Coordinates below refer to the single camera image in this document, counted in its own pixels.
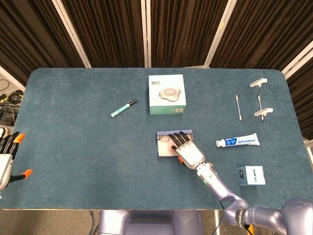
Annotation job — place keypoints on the white partition post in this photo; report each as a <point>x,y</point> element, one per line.
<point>299,57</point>
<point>220,31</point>
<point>146,31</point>
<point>71,31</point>

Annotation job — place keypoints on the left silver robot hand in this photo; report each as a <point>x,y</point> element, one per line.
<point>5,164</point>

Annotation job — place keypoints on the dark brown curtain panel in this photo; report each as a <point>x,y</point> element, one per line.
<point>107,31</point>
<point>183,29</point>
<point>27,31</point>
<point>266,31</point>
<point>304,102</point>

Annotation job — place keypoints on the teal speaker product box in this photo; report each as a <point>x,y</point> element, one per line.
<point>166,98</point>

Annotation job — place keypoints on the green whiteboard marker black cap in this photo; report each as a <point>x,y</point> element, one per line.
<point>122,109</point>

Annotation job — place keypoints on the teal felt table cover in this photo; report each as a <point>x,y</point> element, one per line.
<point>85,159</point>

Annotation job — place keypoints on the white blue toothpaste tube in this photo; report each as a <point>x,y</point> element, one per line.
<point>239,140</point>

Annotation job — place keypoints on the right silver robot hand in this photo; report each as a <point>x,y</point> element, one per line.
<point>190,154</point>

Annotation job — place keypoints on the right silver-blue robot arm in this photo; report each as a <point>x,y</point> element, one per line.
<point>244,208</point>

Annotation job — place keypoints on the grey robot torso base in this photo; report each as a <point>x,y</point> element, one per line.
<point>146,222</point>

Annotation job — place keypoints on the small blue white box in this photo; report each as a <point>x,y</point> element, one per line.
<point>254,176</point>

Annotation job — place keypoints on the blue open glasses case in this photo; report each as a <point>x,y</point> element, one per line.
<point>163,150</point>

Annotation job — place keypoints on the thin wire-frame eyeglasses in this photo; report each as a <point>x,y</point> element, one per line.
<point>161,138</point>

